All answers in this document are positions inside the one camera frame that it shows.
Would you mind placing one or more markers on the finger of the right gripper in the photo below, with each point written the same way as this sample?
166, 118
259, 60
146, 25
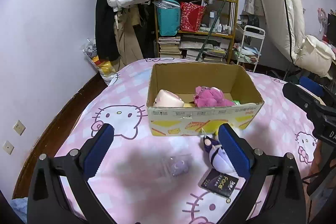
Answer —
301, 98
312, 86

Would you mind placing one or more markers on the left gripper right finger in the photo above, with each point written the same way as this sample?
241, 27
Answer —
285, 199

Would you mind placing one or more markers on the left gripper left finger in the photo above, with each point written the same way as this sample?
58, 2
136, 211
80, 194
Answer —
47, 201

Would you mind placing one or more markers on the black Face tissue pack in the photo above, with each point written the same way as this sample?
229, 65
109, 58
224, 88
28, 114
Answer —
219, 183

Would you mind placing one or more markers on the purple haired plush doll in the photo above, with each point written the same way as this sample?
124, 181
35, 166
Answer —
217, 156

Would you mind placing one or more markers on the green tissue pack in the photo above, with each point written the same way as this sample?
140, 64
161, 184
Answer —
237, 102

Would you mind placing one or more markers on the clear bag purple charm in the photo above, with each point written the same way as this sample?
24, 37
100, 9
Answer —
177, 165

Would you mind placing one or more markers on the pink plush bear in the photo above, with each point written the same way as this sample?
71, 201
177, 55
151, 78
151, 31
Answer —
210, 97

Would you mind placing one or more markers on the pink swirl yellow plush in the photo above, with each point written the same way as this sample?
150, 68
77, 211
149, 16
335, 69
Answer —
165, 98

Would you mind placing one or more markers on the white rolling cart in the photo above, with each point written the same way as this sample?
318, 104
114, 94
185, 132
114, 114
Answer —
248, 50

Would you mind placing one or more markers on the pink Hello Kitty bedsheet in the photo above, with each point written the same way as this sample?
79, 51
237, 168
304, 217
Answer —
131, 183

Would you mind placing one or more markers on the cream folded mattress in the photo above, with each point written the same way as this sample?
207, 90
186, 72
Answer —
286, 29

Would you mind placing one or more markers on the open cardboard box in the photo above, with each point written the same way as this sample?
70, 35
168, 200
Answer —
182, 79

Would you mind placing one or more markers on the wooden bookshelf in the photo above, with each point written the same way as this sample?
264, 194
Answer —
202, 18

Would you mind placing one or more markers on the green pole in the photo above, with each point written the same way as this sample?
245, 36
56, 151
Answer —
211, 30

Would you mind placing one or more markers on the red gift bag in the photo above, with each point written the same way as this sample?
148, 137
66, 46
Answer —
191, 16

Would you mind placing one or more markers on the plastic bag of toys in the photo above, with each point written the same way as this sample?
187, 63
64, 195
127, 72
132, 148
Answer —
104, 67

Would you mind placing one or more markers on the stack of books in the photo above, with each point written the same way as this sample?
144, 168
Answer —
169, 47

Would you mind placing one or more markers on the teal storage bag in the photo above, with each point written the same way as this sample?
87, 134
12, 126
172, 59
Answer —
169, 17

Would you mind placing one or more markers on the black hanging coat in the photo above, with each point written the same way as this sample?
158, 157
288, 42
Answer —
106, 44

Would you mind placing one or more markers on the lower wall socket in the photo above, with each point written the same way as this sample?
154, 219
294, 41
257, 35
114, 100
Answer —
8, 147

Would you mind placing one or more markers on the wall socket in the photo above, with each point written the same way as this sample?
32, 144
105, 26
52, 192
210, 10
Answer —
19, 127
8, 147

